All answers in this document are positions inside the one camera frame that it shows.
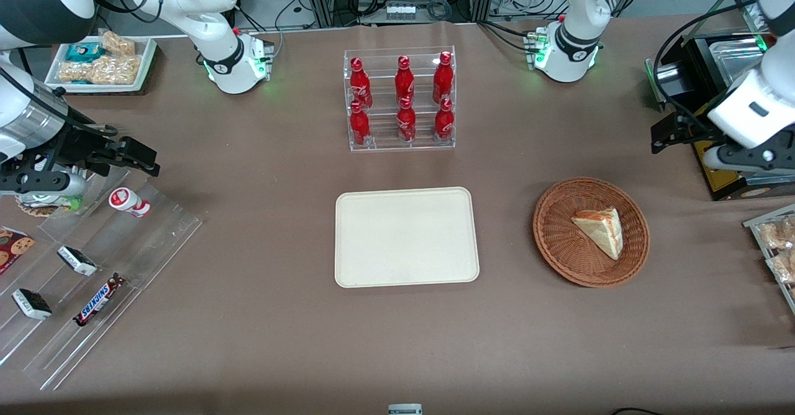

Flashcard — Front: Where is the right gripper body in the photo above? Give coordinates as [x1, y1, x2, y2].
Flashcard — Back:
[0, 88, 69, 171]

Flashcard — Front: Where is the triangular sandwich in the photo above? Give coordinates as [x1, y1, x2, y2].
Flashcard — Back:
[571, 207, 624, 261]

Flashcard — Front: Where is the white snack tray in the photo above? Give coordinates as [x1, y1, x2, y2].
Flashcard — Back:
[45, 35, 158, 93]

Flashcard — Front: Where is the grey snack tray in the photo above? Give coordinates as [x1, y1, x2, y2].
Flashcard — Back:
[743, 203, 795, 314]

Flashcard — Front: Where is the brown wicker basket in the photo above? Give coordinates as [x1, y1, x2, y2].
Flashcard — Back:
[532, 176, 651, 289]

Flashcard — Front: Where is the beige plastic tray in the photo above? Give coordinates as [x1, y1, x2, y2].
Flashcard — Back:
[334, 186, 481, 289]

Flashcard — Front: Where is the white red yogurt bottle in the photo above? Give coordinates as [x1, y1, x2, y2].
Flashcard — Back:
[109, 187, 152, 219]

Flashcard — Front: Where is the black food warmer machine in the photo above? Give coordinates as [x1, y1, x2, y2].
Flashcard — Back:
[645, 0, 795, 202]

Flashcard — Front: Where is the clear plastic container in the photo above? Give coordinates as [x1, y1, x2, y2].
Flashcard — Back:
[710, 38, 771, 80]

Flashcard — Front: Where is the large puffed rice snack pack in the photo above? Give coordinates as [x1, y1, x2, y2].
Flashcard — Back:
[58, 54, 143, 86]

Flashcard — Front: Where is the green white snack pack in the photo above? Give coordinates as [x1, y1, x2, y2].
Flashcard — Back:
[15, 194, 83, 218]

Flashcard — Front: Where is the clear acrylic tiered stand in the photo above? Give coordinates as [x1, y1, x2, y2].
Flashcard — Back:
[0, 165, 204, 392]

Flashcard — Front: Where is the teal snack packet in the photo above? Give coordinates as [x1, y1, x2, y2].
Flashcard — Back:
[66, 42, 104, 63]

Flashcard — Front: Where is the small puffed rice snack pack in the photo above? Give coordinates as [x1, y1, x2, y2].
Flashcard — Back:
[101, 30, 137, 57]

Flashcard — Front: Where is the black white snack bar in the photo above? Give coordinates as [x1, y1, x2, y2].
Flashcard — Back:
[12, 288, 53, 321]
[57, 245, 99, 277]

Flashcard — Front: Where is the wrapped pastry pack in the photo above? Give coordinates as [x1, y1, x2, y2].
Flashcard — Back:
[758, 216, 795, 252]
[766, 252, 795, 283]

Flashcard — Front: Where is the chocolate chip cookie packet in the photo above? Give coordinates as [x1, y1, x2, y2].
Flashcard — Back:
[0, 227, 36, 275]

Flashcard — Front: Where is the snickers chocolate bar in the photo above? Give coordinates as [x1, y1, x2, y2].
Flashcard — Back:
[73, 273, 127, 327]

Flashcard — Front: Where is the red cola bottle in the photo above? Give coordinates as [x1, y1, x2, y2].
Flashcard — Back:
[397, 96, 417, 144]
[395, 55, 416, 106]
[349, 101, 372, 147]
[434, 98, 455, 142]
[433, 51, 455, 104]
[350, 57, 373, 109]

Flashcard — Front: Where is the clear acrylic bottle rack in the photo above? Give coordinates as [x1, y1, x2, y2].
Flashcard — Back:
[344, 46, 457, 152]

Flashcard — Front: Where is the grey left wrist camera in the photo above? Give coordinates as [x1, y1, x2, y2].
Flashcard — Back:
[702, 144, 795, 174]

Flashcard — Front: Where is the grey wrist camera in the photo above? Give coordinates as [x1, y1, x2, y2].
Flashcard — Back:
[702, 144, 795, 174]
[0, 171, 88, 196]

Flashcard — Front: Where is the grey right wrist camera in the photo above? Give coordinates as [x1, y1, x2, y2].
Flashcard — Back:
[0, 171, 88, 196]

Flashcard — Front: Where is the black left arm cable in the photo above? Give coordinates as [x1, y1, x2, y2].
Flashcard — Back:
[652, 0, 774, 130]

